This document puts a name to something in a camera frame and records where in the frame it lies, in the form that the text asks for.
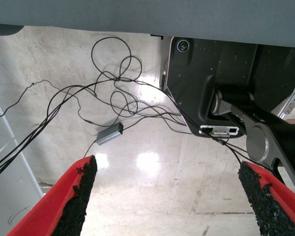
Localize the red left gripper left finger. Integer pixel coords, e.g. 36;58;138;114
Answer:
7;154;98;236

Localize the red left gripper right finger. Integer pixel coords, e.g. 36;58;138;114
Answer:
237;161;295;236

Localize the black cylindrical machine part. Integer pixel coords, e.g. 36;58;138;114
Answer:
265;110;295;163

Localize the small black box green light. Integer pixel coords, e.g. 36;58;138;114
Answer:
95;122;125;146

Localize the black cylinder silver cap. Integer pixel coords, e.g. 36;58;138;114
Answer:
210;85;256;116

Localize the grey metal plate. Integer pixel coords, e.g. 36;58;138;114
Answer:
159;36;295;138

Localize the small usb plug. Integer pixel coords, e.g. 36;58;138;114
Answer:
159;70;167;90

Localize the dark grey table cloth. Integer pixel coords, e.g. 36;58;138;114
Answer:
0;0;295;49

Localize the aluminium frame post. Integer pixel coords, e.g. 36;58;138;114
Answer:
270;73;295;118
0;87;44;236

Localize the long thin black cable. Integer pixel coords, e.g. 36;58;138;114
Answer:
0;78;212;185
0;77;212;182

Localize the black metal frame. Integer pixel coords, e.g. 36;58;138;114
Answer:
218;98;295;195

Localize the short thin black cable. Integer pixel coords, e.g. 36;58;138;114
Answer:
83;141;99;158

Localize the black cable inline connector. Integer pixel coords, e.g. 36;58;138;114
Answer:
206;130;268;170

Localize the kinked thin black cable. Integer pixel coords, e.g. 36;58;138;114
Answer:
0;80;101;128

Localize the looped thin black cable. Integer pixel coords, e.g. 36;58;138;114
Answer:
90;36;142;98

